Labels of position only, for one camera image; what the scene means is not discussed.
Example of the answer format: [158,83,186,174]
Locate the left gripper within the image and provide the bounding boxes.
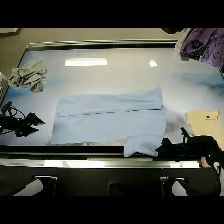
[14,112,47,138]

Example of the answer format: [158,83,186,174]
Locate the grey green garment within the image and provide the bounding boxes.
[7,57,49,94]

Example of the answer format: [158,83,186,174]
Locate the light blue garment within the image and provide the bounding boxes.
[49,87,168,158]

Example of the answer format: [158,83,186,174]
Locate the beige T-shirt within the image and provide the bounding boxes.
[184,109,224,169]

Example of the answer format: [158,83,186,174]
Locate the purple printed garment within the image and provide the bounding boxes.
[179,27,224,73]

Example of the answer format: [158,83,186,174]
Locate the silver frame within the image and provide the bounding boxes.
[0,151,224,197]

